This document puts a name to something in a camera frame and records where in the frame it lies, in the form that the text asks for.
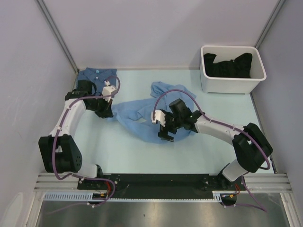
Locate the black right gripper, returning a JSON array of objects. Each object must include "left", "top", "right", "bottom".
[{"left": 158, "top": 111, "right": 182, "bottom": 142}]

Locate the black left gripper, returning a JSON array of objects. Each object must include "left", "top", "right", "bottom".
[{"left": 87, "top": 94, "right": 113, "bottom": 119}]

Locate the light blue long sleeve shirt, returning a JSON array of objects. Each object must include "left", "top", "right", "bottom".
[{"left": 107, "top": 81, "right": 196, "bottom": 144}]

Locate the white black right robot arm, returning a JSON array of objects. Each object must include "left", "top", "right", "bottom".
[{"left": 151, "top": 99, "right": 273, "bottom": 190}]

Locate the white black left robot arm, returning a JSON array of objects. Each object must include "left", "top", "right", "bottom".
[{"left": 38, "top": 80, "right": 120, "bottom": 189}]

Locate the folded dark blue checked shirt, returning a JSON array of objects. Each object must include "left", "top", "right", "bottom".
[{"left": 76, "top": 68, "right": 117, "bottom": 94}]

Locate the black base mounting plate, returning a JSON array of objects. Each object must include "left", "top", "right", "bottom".
[{"left": 77, "top": 173, "right": 247, "bottom": 200}]

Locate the white plastic bin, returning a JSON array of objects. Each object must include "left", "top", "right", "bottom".
[{"left": 200, "top": 45, "right": 267, "bottom": 94}]

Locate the black shirt in bin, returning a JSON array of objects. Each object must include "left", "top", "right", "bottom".
[{"left": 203, "top": 53, "right": 253, "bottom": 79}]

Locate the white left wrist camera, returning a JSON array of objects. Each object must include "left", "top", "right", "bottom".
[{"left": 101, "top": 80, "right": 117, "bottom": 103}]

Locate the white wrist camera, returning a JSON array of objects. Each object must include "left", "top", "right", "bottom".
[
  {"left": 151, "top": 110, "right": 166, "bottom": 127},
  {"left": 101, "top": 80, "right": 117, "bottom": 103}
]

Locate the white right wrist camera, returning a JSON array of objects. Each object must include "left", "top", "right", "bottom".
[{"left": 151, "top": 110, "right": 166, "bottom": 127}]

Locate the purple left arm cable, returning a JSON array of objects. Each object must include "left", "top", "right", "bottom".
[{"left": 47, "top": 76, "right": 121, "bottom": 210}]

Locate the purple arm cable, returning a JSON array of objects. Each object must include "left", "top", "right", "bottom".
[
  {"left": 151, "top": 89, "right": 271, "bottom": 212},
  {"left": 47, "top": 76, "right": 121, "bottom": 210}
]

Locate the white slotted cable duct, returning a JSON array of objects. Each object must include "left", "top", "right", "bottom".
[{"left": 44, "top": 192, "right": 222, "bottom": 203}]

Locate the aluminium frame rail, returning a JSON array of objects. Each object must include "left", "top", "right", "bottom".
[{"left": 34, "top": 173, "right": 292, "bottom": 193}]

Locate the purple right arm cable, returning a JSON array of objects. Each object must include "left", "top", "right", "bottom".
[{"left": 151, "top": 89, "right": 271, "bottom": 212}]

